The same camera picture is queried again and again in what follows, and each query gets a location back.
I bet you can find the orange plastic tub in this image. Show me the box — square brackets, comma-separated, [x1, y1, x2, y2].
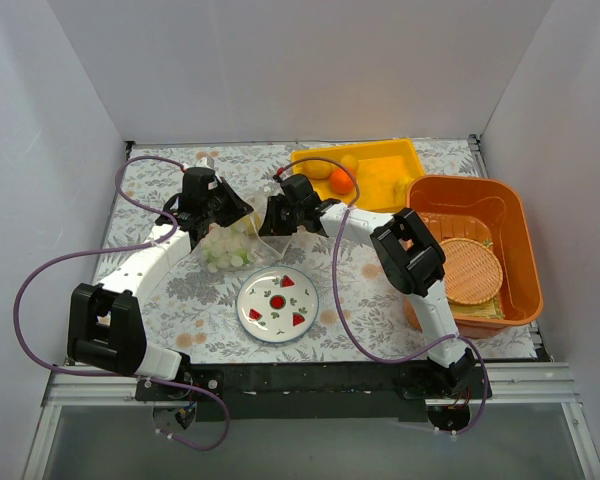
[406, 175, 544, 338]

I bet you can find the round woven bamboo basket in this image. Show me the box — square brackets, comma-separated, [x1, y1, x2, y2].
[438, 237, 504, 307]

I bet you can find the floral pattern table mat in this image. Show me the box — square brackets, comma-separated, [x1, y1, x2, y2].
[74, 137, 539, 366]

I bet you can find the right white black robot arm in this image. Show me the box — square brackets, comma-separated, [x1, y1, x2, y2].
[259, 174, 476, 398]

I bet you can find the fake orange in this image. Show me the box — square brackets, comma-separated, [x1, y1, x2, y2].
[329, 168, 355, 195]

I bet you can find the yellow plastic tray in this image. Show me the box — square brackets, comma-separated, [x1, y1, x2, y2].
[291, 139, 424, 213]

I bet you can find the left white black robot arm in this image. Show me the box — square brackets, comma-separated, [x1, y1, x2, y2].
[67, 167, 253, 400]

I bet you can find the green bamboo placemat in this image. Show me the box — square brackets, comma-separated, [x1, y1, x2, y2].
[449, 237, 508, 321]

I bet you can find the fake yellow mango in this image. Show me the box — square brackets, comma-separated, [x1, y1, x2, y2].
[300, 159, 334, 180]

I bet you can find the watermelon pattern ceramic plate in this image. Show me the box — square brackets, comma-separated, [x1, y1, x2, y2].
[236, 266, 319, 344]

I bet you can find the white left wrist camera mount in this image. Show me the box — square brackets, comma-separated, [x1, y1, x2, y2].
[182, 155, 216, 177]

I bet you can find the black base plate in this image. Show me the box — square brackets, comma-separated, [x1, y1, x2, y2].
[135, 360, 491, 422]

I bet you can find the clear zip top bag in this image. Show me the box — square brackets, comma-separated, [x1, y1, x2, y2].
[193, 186, 291, 273]

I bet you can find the smooth fake yellow lemon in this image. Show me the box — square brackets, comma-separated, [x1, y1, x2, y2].
[340, 154, 359, 174]

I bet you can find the aluminium frame rail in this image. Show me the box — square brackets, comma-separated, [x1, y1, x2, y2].
[44, 160, 600, 479]

